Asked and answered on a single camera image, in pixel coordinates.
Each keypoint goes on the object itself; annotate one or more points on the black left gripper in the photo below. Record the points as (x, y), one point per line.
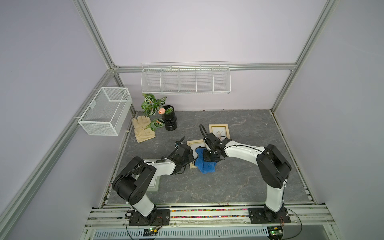
(190, 158)

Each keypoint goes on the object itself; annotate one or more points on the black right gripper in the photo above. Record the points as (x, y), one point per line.
(206, 158)

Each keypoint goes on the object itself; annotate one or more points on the gold frame with deer print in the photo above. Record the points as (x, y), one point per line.
(194, 145)

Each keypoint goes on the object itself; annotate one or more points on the gold frame with plant print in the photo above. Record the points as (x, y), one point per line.
(220, 131)

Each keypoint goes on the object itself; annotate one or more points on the blue microfiber cloth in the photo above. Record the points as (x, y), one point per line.
(201, 164)

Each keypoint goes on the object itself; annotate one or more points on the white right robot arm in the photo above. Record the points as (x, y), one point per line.
(273, 166)

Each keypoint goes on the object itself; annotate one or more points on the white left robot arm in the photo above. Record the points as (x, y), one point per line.
(132, 182)

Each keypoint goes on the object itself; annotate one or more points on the glossy black vase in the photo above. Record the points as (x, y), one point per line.
(169, 118)

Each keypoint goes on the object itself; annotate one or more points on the cream work glove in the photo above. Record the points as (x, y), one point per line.
(142, 129)

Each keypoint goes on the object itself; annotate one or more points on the green artificial plant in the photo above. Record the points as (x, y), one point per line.
(151, 106)

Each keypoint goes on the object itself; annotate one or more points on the green picture frame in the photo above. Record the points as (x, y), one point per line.
(155, 182)

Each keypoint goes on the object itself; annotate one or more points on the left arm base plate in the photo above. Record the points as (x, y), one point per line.
(157, 217)

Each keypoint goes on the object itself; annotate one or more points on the aluminium rail base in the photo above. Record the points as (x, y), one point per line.
(223, 221)

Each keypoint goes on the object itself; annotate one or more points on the white wire wall shelf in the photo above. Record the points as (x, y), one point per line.
(186, 78)

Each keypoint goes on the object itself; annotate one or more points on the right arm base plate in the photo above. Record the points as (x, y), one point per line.
(267, 216)

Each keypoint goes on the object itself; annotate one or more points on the white wire basket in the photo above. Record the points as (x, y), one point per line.
(106, 113)

